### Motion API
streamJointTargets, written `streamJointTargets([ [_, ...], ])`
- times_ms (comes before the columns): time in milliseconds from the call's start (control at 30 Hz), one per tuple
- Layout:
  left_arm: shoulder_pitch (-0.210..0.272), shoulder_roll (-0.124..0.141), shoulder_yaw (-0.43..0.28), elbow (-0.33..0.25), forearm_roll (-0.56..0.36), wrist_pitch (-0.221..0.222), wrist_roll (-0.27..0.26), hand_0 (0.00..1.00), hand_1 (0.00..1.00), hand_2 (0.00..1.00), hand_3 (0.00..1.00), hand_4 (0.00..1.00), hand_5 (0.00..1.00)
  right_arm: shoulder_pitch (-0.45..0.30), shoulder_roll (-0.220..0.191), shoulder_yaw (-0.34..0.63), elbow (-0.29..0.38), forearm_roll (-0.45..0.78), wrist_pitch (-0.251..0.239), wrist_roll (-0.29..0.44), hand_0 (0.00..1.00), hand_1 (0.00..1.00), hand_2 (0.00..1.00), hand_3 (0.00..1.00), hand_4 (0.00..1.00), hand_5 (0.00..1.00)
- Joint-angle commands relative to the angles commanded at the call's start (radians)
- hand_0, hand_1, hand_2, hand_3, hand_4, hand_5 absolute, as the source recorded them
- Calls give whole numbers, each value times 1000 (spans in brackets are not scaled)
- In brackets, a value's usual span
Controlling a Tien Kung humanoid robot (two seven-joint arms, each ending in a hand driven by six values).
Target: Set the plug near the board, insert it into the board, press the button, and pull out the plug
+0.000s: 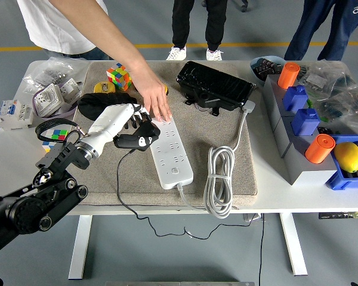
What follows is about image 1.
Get person's left hand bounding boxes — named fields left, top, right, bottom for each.
left=133, top=79, right=173, bottom=123

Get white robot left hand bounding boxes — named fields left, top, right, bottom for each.
left=85, top=102, right=155, bottom=158

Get black plug adapter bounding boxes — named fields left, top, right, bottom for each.
left=134, top=120, right=161, bottom=147

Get thin black adapter cord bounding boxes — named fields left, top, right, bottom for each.
left=116, top=148, right=259, bottom=241

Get white power strip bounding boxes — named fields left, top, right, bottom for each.
left=149, top=117, right=195, bottom=190

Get black cloth pouch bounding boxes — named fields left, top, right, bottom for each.
left=76, top=92, right=138, bottom=122

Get yellow tape measure metal clip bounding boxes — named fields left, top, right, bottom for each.
left=93, top=81, right=116, bottom=94

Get colourful puzzle cube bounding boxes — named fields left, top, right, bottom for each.
left=106, top=63, right=132, bottom=92
left=41, top=128, right=70, bottom=153

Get white socket module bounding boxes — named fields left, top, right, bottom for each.
left=58, top=77, right=84, bottom=102
left=34, top=83, right=63, bottom=117

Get purple bowl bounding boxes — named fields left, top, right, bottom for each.
left=32, top=86, right=78, bottom=122

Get black wrapped device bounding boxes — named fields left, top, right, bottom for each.
left=175, top=61, right=257, bottom=117

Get grey-brown mat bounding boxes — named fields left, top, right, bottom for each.
left=54, top=61, right=259, bottom=209

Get black table control panel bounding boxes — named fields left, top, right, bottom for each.
left=318, top=212, right=358, bottom=220

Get white table leg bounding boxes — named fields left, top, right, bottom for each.
left=68, top=214, right=93, bottom=280
left=279, top=213, right=308, bottom=276

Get clear bag of screws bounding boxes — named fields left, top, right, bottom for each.
left=22, top=55, right=90, bottom=93

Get person in black trousers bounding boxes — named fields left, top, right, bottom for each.
left=166, top=0, right=229, bottom=62

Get white circuit breaker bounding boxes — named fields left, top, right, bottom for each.
left=0, top=99, right=34, bottom=131

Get blue bowl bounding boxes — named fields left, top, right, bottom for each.
left=249, top=55, right=287, bottom=84

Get blue plastic bin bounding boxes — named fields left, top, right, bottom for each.
left=325, top=134, right=358, bottom=191

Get black chip components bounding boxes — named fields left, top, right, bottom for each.
left=253, top=58, right=283, bottom=80

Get grey block holder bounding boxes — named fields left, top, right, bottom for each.
left=262, top=73, right=338, bottom=186

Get yellow lemon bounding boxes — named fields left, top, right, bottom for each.
left=334, top=141, right=358, bottom=173

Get orange cylinder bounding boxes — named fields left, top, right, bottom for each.
left=277, top=61, right=301, bottom=89
left=304, top=133, right=337, bottom=164

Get blue block with knob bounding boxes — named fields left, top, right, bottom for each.
left=291, top=108, right=320, bottom=137
left=282, top=85, right=310, bottom=113

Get person in blue trousers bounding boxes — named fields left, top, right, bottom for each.
left=283, top=0, right=358, bottom=62

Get clear bags of components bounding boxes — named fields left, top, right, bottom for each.
left=295, top=59, right=358, bottom=141

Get white power strip cable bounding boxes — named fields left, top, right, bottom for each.
left=175, top=100, right=257, bottom=220

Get black hanging cable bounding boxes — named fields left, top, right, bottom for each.
left=258, top=213, right=266, bottom=286

